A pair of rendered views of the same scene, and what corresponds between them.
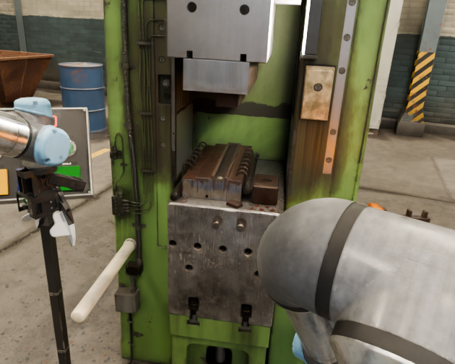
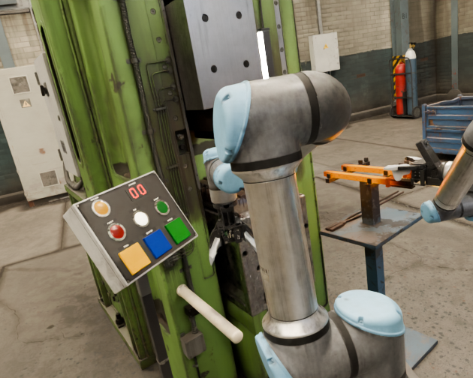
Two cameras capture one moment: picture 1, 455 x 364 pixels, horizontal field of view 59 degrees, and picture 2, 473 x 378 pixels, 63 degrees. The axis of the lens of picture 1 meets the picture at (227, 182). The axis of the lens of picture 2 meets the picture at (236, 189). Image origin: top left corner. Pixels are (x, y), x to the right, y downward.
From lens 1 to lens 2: 1.06 m
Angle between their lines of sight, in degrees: 36
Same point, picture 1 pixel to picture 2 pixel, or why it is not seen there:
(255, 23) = (254, 71)
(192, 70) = not seen: hidden behind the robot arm
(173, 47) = (207, 101)
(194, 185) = (241, 202)
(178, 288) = (255, 289)
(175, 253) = (248, 260)
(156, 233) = (200, 268)
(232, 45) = not seen: hidden behind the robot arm
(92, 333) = not seen: outside the picture
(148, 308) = (208, 341)
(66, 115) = (146, 181)
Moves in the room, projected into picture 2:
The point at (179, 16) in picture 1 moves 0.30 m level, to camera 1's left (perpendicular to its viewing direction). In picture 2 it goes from (206, 77) to (134, 90)
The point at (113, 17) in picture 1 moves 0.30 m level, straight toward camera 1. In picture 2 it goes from (129, 94) to (190, 83)
